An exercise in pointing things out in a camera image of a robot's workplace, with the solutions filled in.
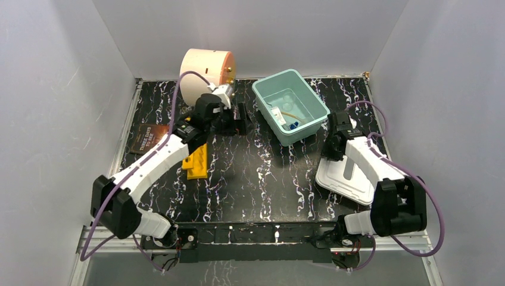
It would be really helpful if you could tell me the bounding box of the white bin lid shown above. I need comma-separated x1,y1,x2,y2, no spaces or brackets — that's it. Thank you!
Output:
316,156,375,206

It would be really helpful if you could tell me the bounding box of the small white plastic packet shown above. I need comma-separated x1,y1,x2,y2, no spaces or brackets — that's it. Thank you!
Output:
270,106,286,126

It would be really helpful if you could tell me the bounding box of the small clear glass beaker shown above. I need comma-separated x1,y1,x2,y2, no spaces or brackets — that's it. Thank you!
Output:
282,99,294,113

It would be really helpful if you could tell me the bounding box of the tan rubber tubing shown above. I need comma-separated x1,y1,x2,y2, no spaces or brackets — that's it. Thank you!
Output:
281,111,305,124

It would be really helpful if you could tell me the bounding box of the yellow test tube rack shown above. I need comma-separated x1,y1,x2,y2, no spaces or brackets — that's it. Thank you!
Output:
182,144,208,180

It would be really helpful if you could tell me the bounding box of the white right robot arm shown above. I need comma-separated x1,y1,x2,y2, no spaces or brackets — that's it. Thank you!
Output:
316,111,427,247

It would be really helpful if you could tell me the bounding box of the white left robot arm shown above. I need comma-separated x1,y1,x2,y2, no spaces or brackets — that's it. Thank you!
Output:
91,94,251,248

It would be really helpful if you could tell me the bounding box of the teal plastic bin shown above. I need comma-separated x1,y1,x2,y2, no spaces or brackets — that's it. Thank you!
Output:
252,69,330,147

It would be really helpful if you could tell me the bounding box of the white cylindrical drum device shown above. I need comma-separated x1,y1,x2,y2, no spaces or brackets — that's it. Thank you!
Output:
179,48,236,106

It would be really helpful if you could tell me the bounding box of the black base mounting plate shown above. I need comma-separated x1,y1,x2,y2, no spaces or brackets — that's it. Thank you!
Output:
177,222,343,263

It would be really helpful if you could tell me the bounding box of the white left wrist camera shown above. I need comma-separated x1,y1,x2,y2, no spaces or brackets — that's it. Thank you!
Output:
207,83,233,109

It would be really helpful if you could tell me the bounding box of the aluminium frame rail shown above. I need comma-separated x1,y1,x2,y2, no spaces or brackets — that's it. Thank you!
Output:
76,226,432,254

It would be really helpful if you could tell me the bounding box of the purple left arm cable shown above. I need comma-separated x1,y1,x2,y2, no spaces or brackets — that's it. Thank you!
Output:
79,71,214,273

